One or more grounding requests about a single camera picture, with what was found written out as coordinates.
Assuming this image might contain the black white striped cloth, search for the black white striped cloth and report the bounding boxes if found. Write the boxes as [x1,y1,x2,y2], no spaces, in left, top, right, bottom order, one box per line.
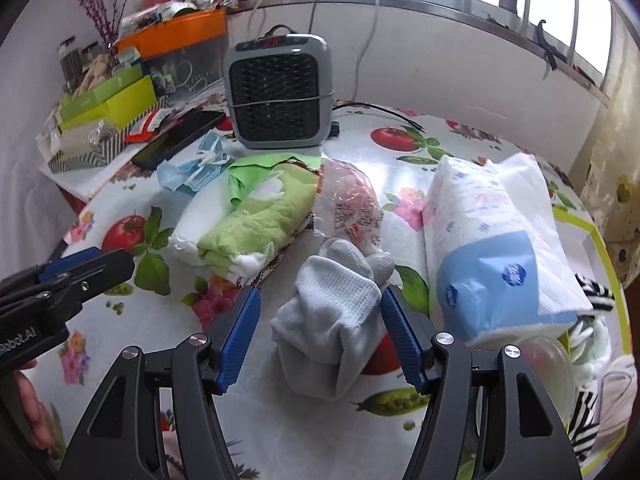
[565,272,617,464]

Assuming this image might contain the orange lidded storage container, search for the orange lidded storage container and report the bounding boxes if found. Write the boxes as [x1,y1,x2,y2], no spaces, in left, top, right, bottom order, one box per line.
[112,7,228,98]

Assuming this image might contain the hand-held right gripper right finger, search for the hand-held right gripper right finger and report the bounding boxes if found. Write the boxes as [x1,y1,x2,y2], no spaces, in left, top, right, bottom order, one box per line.
[381,285,583,480]

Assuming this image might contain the yellow-green gift box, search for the yellow-green gift box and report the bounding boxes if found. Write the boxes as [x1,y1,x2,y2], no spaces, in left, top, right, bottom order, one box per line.
[60,76,157,129]

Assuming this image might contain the black phone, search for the black phone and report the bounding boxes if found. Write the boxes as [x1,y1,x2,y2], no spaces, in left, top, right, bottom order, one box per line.
[131,110,227,170]

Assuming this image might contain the white cable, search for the white cable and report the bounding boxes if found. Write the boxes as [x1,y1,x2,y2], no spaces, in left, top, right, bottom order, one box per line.
[352,0,382,104]

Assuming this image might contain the cream heart print curtain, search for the cream heart print curtain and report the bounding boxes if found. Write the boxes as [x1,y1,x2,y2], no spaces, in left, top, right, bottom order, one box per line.
[587,25,640,287]

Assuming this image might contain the clear plastic bag pink contents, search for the clear plastic bag pink contents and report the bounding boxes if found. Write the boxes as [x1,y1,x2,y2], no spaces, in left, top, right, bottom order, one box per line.
[314,157,385,256]

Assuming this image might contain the pale green gift box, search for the pale green gift box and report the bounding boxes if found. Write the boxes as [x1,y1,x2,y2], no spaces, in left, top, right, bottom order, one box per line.
[61,62,146,108]

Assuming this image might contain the bright green microfiber cloth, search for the bright green microfiber cloth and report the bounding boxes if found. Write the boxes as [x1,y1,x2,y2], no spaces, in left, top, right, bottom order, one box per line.
[227,154,321,208]

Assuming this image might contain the white sock ball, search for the white sock ball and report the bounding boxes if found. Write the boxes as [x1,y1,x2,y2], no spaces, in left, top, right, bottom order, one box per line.
[575,317,614,386]

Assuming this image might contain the zigzag patterned box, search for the zigzag patterned box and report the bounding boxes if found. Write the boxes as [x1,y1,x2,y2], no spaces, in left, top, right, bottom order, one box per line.
[47,96,171,176]

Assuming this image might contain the yellow-green cardboard box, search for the yellow-green cardboard box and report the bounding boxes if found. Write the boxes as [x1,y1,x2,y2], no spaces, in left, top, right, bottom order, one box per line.
[550,205,632,480]

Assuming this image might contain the person's left hand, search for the person's left hand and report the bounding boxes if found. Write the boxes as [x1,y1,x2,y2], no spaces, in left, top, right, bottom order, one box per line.
[14,359,57,452]

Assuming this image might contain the black cable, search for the black cable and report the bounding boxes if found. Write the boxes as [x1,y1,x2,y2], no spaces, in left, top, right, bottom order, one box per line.
[332,102,427,133]

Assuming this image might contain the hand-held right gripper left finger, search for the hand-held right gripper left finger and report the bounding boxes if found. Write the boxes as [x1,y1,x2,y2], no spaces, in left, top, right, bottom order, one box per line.
[57,287,262,480]

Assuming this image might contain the blue face mask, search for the blue face mask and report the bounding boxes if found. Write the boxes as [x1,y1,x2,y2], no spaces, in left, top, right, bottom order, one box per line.
[157,130,236,196]

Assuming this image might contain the grey space heater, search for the grey space heater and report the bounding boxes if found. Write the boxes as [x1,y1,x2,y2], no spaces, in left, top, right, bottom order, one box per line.
[222,25,335,150]

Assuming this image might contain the glass storage jars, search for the glass storage jars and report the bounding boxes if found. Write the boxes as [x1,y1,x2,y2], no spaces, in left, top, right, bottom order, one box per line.
[57,37,104,97]

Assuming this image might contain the red white packet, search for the red white packet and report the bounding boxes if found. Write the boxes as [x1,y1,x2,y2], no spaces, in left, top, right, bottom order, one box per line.
[122,110,169,144]

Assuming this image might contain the vegetable print tablecloth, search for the vegetable print tablecloth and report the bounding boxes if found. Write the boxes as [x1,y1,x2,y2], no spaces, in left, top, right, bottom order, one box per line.
[30,100,601,480]

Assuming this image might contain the black strap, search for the black strap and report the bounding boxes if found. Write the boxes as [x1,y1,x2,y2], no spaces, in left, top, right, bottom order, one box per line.
[534,20,569,69]

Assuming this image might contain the white blue tissue pack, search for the white blue tissue pack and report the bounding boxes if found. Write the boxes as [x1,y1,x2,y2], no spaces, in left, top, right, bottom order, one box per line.
[422,152,595,350]

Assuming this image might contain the light grey knit sock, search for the light grey knit sock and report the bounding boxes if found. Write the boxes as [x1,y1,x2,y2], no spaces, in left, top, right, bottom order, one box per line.
[270,237,396,402]

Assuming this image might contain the yellow-green terry towel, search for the yellow-green terry towel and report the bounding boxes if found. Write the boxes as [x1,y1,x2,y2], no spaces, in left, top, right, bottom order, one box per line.
[197,160,323,279]

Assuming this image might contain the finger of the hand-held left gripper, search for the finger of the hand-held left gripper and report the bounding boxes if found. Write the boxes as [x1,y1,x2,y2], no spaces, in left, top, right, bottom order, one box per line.
[0,247,103,297]
[30,249,136,321]

